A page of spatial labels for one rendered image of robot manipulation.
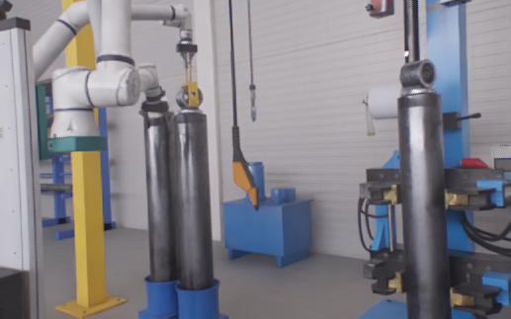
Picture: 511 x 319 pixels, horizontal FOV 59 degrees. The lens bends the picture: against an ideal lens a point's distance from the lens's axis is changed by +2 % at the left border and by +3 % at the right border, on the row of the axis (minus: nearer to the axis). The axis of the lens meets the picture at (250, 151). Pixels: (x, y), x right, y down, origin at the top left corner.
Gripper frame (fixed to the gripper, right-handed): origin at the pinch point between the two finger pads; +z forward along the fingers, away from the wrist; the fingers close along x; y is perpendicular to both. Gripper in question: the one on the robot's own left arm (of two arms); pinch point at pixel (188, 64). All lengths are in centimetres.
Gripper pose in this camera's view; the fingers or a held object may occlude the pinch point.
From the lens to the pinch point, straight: 295.7
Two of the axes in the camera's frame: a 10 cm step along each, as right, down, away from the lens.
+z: 0.4, 10.0, 0.1
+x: 8.8, -0.4, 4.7
